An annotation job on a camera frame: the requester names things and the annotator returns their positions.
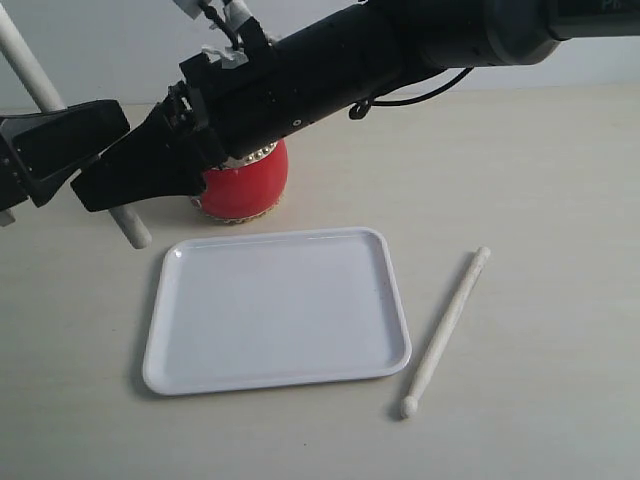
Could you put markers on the small red drum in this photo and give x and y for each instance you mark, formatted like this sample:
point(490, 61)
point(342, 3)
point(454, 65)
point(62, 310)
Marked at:
point(243, 189)

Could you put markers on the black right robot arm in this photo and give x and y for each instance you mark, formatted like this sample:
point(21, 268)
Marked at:
point(348, 60)

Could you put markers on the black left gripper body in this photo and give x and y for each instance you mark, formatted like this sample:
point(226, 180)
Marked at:
point(7, 165)

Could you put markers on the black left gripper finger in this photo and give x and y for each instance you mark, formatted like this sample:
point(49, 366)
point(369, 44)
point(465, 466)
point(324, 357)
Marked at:
point(48, 148)

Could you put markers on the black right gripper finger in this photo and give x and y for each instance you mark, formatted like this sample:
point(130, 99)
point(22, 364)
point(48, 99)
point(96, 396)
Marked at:
point(166, 155)

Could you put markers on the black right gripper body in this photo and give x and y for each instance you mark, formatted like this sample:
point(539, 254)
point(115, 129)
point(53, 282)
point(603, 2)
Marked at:
point(228, 105)

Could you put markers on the white rectangular plastic tray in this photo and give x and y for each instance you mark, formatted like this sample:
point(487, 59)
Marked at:
point(261, 311)

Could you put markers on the wooden drumstick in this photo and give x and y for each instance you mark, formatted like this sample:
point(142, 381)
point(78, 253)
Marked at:
point(36, 82)
point(443, 333)

